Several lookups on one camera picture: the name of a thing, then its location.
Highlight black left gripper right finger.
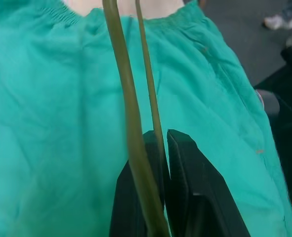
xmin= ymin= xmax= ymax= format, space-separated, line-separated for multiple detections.
xmin=165 ymin=128 xmax=251 ymax=237

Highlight black metal floor frame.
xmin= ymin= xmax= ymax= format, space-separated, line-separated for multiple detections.
xmin=253 ymin=45 xmax=292 ymax=225

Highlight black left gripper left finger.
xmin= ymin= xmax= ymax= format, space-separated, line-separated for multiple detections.
xmin=109 ymin=130 xmax=171 ymax=237

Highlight olive green wire hanger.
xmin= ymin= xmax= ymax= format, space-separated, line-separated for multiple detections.
xmin=102 ymin=0 xmax=172 ymax=237

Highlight teal green shorts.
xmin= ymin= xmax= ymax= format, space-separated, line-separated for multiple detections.
xmin=0 ymin=0 xmax=292 ymax=237

